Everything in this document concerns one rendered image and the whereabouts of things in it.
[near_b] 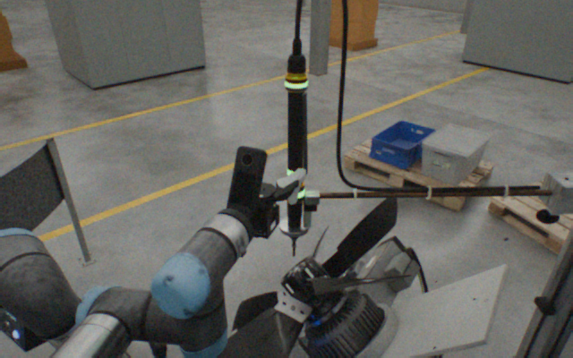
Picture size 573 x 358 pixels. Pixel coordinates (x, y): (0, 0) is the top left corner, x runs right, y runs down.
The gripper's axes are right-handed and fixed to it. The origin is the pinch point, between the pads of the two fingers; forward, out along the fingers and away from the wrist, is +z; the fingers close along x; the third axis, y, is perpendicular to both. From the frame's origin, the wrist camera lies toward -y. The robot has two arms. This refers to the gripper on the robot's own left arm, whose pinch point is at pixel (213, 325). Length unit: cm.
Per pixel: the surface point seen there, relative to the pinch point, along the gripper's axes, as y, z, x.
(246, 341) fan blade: -5.8, 8.6, 0.2
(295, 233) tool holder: -2.5, 20.7, -28.3
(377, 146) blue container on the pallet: 286, 125, 59
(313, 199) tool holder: -1.7, 24.9, -36.4
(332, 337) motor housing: -2.3, 30.6, 4.1
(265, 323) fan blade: -1.1, 13.3, -0.6
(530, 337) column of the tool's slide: 4, 90, 14
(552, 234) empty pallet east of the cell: 167, 225, 87
